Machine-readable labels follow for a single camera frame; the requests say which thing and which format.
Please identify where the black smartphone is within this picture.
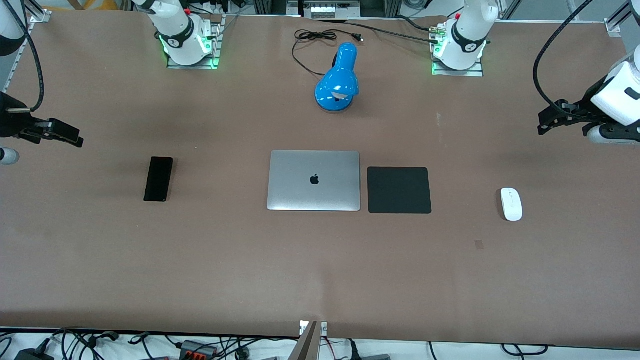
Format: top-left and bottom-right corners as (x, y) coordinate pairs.
(143, 156), (174, 203)

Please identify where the white computer mouse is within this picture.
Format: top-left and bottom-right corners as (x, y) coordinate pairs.
(500, 187), (524, 222)

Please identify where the black square mouse pad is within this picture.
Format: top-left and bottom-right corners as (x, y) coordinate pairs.
(367, 166), (432, 215)

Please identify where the black power adapter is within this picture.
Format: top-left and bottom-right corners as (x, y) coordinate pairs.
(14, 345), (52, 360)

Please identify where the blue desk lamp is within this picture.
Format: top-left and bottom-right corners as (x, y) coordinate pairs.
(314, 42), (360, 113)

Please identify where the black orange connector block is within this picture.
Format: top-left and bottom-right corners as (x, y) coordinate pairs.
(179, 339), (219, 359)

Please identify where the white power strip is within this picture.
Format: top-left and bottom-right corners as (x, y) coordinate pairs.
(302, 0), (362, 20)

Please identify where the silver closed laptop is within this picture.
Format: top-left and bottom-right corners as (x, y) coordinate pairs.
(266, 150), (361, 212)

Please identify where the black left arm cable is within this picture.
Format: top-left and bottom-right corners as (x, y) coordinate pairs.
(532, 0), (596, 109)

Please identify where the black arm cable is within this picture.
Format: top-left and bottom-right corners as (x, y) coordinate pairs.
(7, 0), (46, 114)
(532, 0), (596, 109)

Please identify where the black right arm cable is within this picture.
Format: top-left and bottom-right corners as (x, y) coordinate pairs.
(7, 0), (46, 114)

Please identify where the aluminium frame corner profile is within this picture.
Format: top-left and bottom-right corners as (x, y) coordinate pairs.
(22, 0), (53, 25)
(604, 0), (640, 37)

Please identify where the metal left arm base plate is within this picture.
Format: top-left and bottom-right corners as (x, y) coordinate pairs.
(430, 24), (485, 78)

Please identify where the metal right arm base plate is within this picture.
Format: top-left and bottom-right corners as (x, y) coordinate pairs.
(166, 14), (224, 70)

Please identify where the thick black table cable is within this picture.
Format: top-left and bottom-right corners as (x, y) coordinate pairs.
(317, 15), (442, 46)

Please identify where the black lamp power cord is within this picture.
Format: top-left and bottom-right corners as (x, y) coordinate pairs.
(292, 29), (364, 78)

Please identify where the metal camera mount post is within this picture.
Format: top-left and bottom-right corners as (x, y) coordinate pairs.
(298, 320), (329, 360)

